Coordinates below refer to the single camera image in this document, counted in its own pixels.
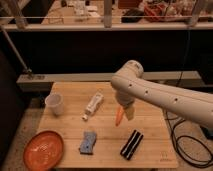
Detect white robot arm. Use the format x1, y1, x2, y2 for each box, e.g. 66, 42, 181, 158
111, 60, 213, 130

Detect orange carrot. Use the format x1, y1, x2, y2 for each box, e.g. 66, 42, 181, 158
115, 106, 124, 126

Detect black white striped block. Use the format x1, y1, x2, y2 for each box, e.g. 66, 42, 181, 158
120, 130, 143, 160

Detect white tube with cap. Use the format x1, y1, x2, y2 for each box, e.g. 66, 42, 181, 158
82, 92, 104, 121

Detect translucent plastic cup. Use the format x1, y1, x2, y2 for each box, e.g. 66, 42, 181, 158
45, 93, 63, 116

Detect orange plate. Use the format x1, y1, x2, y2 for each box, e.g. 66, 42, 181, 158
23, 131, 64, 171

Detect grey horizontal beam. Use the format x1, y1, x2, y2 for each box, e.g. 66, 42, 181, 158
17, 71, 203, 92

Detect metal diagonal strut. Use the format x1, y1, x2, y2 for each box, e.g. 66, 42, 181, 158
1, 26, 33, 79

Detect black cable on floor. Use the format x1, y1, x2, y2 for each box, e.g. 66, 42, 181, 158
164, 109, 213, 169

